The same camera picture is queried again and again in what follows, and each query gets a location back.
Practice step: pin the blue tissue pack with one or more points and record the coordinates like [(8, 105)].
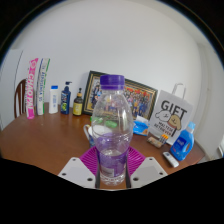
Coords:
[(141, 126)]

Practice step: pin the white and green long box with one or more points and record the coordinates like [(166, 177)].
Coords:
[(42, 86)]

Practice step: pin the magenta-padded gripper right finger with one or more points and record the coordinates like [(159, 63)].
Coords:
[(148, 168)]

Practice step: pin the blue detergent bottle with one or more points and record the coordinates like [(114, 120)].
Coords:
[(182, 145)]

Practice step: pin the dark blue pump bottle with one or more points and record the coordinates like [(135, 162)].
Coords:
[(65, 101)]

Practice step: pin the clear purple-capped water bottle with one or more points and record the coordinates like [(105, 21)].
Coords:
[(112, 140)]

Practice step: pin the white lotion bottle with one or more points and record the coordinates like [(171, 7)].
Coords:
[(53, 101)]

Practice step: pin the small patterned snack packet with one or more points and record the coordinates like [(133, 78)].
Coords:
[(154, 141)]

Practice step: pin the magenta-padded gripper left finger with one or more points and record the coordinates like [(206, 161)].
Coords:
[(76, 170)]

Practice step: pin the brown wooden chair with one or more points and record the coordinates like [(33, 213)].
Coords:
[(19, 100)]

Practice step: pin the white remote control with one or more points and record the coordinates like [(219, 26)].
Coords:
[(170, 159)]

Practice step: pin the colourful puzzle cube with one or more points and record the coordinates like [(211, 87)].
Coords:
[(163, 138)]

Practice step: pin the white paper gift bag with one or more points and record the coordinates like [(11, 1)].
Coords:
[(170, 116)]

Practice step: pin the dark yellow-labelled bottle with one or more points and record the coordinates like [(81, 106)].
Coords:
[(78, 106)]

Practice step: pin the pink long box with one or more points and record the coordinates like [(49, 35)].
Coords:
[(31, 90)]

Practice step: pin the framed group photo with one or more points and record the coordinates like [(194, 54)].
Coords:
[(143, 96)]

